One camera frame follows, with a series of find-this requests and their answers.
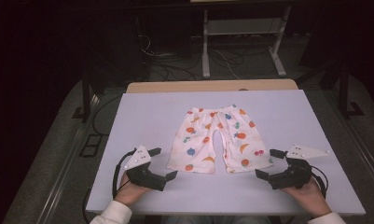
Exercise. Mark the light wooden table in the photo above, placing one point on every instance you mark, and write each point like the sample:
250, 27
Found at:
206, 85

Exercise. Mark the white metal stand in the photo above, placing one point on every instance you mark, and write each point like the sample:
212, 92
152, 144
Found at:
205, 46

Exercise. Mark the metal floor rail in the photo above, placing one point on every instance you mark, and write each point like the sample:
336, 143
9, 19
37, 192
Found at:
365, 155
63, 174

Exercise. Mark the black metal stand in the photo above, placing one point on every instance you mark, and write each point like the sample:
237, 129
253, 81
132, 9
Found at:
343, 90
85, 93

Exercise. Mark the white fruit print pants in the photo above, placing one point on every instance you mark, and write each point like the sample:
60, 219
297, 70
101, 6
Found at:
200, 140

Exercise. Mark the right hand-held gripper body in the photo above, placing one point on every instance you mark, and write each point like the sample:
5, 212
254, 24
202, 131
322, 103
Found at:
295, 174

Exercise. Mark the person's right hand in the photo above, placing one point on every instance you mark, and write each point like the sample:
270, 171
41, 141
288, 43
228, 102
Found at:
312, 197

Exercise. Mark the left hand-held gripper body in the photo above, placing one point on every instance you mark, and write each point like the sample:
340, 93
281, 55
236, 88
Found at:
138, 158

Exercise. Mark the person's left hand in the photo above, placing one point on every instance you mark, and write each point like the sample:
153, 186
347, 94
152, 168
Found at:
127, 191

